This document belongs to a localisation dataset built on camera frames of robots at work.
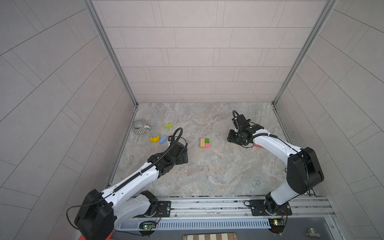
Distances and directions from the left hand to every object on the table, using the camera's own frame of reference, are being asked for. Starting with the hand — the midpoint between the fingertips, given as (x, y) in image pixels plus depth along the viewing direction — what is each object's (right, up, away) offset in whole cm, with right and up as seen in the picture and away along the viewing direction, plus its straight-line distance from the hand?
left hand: (183, 153), depth 83 cm
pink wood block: (+14, +2, +9) cm, 17 cm away
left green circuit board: (-14, -27, -18) cm, 36 cm away
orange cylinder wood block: (-5, +12, -12) cm, 18 cm away
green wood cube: (+14, +5, +13) cm, 20 cm away
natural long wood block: (+11, +4, +9) cm, 14 cm away
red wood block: (+33, +9, -23) cm, 41 cm away
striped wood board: (+19, -30, -20) cm, 41 cm away
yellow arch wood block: (-20, +6, +12) cm, 24 cm away
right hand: (+26, +7, +6) cm, 28 cm away
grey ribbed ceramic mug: (-31, +13, +16) cm, 38 cm away
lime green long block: (-13, +14, +20) cm, 28 cm away
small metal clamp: (+58, -30, -19) cm, 68 cm away
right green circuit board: (+45, -30, -15) cm, 56 cm away
